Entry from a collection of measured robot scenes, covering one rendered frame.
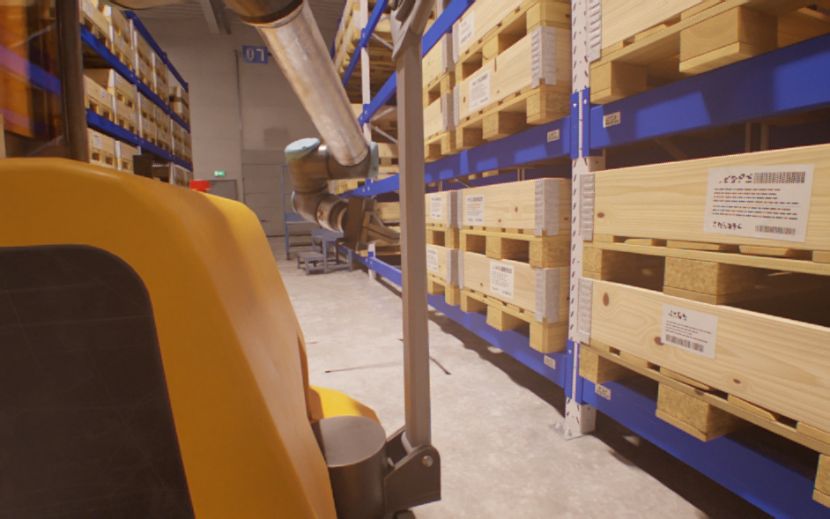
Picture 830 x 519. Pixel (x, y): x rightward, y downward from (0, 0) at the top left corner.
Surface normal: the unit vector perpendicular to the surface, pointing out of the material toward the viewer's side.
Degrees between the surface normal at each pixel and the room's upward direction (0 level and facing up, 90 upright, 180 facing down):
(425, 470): 90
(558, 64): 90
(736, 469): 90
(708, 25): 90
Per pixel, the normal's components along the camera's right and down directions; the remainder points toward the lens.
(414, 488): 0.31, 0.11
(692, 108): -0.95, 0.06
